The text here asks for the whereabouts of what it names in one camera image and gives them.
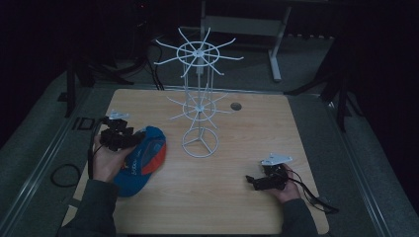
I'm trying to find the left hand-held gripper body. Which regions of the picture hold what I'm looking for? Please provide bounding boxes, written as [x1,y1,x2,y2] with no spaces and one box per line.
[99,110,136,152]

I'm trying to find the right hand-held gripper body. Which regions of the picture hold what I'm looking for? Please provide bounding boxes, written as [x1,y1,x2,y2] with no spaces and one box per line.
[254,152,293,192]

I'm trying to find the blue and orange cap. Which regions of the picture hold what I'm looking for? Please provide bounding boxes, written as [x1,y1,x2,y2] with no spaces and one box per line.
[113,125,168,198]

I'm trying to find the white wire display rack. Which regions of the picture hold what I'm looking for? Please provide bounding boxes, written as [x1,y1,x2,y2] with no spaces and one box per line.
[153,27,245,159]

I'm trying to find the person's right hand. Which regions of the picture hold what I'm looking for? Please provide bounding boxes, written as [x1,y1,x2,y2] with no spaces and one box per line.
[268,163,302,204]

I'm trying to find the person's left hand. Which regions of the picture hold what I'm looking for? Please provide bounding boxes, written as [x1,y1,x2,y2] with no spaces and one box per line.
[92,133,135,184]

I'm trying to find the black tripod stand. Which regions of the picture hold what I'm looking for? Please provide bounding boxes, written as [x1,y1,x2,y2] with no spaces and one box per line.
[64,19,156,119]
[284,39,365,133]

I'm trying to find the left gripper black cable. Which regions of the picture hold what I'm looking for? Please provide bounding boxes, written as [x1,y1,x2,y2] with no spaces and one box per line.
[86,118,110,181]

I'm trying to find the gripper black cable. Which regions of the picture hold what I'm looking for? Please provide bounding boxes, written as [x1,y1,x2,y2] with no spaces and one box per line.
[86,118,110,181]
[286,169,340,215]

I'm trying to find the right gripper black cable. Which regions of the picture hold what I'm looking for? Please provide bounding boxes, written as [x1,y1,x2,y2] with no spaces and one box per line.
[286,169,340,215]

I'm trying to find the black cable loop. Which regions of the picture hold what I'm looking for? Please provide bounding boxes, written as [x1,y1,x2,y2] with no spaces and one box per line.
[49,163,83,189]

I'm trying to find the black floor cables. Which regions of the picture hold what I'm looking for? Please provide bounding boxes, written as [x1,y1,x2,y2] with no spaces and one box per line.
[144,36,166,91]

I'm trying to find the white metal desk frame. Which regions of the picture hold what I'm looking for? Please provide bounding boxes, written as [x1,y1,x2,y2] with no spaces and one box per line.
[199,0,330,83]

